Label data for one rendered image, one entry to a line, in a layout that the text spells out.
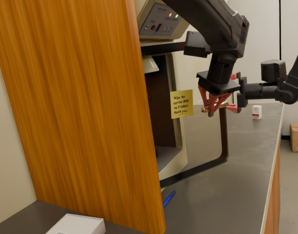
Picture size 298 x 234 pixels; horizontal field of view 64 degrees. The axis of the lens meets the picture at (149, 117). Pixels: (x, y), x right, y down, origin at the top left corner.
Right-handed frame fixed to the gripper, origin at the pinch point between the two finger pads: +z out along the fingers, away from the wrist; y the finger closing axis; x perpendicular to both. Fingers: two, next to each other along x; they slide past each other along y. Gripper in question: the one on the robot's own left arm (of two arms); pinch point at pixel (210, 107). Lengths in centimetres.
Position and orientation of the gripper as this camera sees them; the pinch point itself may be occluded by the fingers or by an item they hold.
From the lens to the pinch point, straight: 69.5
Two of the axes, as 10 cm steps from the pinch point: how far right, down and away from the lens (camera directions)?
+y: 4.7, 5.5, -6.9
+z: -0.7, 8.0, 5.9
